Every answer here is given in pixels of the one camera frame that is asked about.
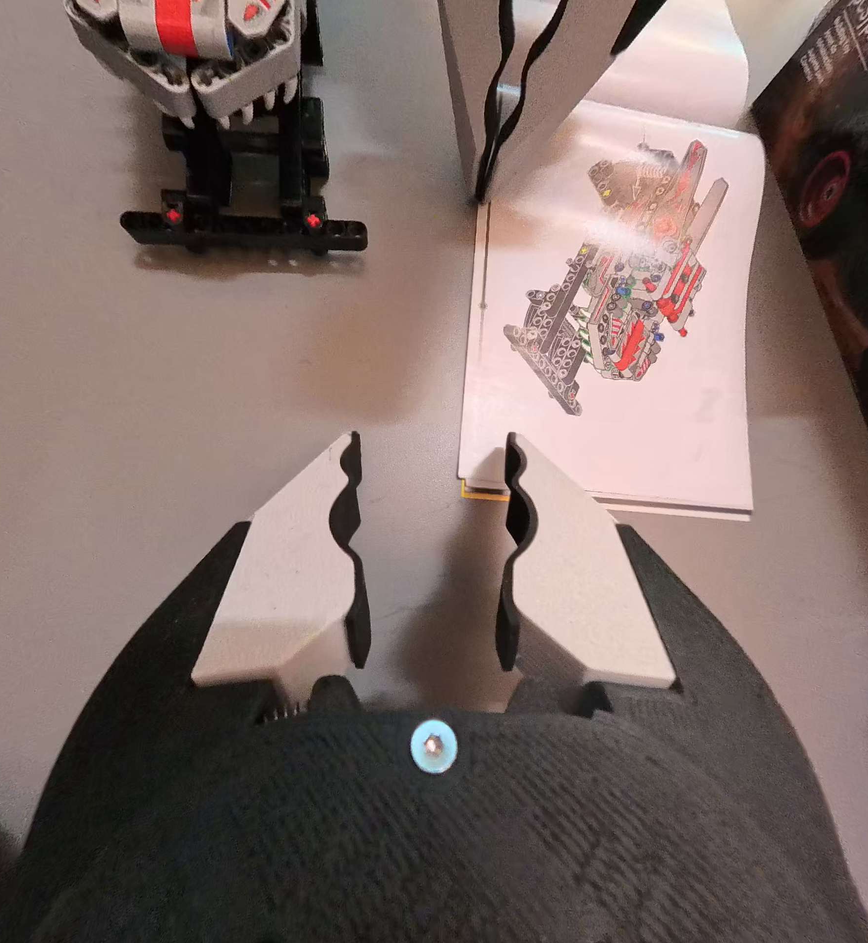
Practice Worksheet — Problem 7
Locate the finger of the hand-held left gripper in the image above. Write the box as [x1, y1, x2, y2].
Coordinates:
[480, 0, 672, 203]
[440, 0, 514, 205]

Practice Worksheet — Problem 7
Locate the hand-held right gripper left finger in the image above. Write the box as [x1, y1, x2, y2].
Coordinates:
[191, 431, 373, 691]

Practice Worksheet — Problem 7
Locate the grey red toy truck model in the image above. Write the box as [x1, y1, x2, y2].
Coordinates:
[65, 0, 368, 255]

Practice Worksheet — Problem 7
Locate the black toy set box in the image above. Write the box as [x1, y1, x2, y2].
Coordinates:
[751, 0, 868, 524]

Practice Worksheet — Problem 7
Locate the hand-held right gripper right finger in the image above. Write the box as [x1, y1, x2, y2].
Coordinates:
[497, 431, 681, 693]

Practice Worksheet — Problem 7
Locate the white instruction booklet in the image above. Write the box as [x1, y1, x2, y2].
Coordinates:
[456, 0, 770, 523]

